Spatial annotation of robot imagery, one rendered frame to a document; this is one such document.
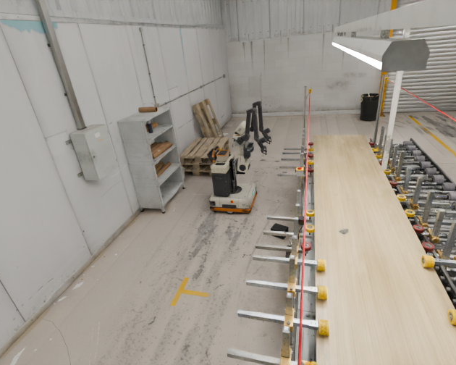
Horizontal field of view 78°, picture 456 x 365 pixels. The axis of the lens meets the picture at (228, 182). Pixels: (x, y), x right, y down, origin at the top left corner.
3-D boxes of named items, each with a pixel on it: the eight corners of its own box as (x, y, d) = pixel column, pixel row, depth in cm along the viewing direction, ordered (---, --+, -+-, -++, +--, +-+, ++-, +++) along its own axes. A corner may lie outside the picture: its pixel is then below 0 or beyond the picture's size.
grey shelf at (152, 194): (140, 211, 477) (116, 122, 408) (164, 187, 554) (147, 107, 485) (164, 213, 465) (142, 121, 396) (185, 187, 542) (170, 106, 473)
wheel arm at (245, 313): (237, 316, 170) (237, 313, 169) (239, 312, 174) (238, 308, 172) (324, 332, 157) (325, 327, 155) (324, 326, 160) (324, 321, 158)
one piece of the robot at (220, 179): (213, 203, 446) (207, 153, 409) (223, 187, 492) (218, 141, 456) (234, 204, 437) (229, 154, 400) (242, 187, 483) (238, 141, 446)
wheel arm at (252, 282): (246, 285, 192) (245, 282, 190) (247, 281, 195) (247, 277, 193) (323, 295, 178) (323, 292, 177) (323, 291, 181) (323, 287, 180)
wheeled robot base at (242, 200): (209, 211, 450) (207, 198, 439) (220, 193, 504) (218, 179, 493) (250, 214, 432) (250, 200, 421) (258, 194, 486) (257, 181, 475)
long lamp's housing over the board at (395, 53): (380, 72, 83) (383, 42, 79) (331, 45, 288) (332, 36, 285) (426, 69, 80) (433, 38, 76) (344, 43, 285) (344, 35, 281)
